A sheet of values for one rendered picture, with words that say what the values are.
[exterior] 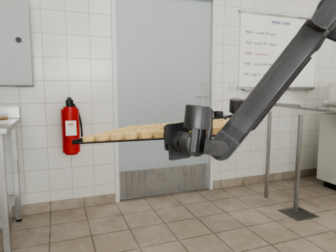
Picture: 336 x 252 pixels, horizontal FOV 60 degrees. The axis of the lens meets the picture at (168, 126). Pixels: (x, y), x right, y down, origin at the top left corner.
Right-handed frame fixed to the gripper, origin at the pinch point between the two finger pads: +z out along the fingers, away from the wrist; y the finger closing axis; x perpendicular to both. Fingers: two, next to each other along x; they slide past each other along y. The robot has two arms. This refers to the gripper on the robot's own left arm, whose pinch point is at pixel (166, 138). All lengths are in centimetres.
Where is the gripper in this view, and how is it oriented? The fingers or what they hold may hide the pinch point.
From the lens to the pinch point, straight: 89.6
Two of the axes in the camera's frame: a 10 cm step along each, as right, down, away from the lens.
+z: -3.9, -0.5, 9.2
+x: 9.2, -1.1, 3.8
